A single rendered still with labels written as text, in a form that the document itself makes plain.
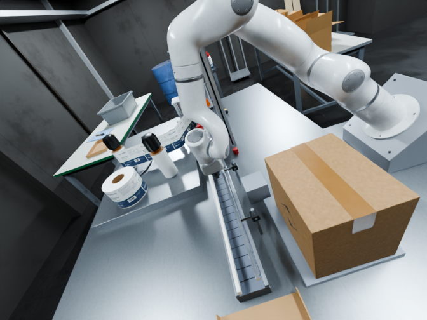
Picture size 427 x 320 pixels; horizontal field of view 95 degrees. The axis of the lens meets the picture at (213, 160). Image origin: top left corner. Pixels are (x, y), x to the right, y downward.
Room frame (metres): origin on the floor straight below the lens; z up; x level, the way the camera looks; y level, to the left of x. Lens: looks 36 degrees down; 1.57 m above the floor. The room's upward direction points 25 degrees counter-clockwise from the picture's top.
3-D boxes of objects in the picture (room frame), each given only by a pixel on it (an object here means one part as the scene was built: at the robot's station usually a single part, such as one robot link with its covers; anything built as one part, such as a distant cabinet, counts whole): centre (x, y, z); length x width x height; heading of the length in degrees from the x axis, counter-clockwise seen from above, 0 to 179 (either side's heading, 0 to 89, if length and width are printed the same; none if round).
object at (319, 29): (2.19, -1.52, 0.97); 0.51 x 0.42 x 0.37; 83
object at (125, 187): (0.99, 0.54, 0.95); 0.20 x 0.20 x 0.14
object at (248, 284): (1.06, -0.01, 0.86); 1.65 x 0.08 x 0.04; 175
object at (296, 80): (2.99, -1.79, 0.39); 2.20 x 0.80 x 0.78; 168
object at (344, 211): (0.35, -0.26, 0.99); 0.30 x 0.24 x 0.27; 174
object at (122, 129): (2.91, 1.08, 0.40); 1.90 x 0.75 x 0.80; 168
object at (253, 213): (0.43, -0.03, 0.91); 0.07 x 0.03 x 0.17; 85
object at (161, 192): (1.23, 0.42, 0.86); 0.80 x 0.67 x 0.05; 175
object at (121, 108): (3.14, 0.94, 0.91); 0.60 x 0.40 x 0.22; 171
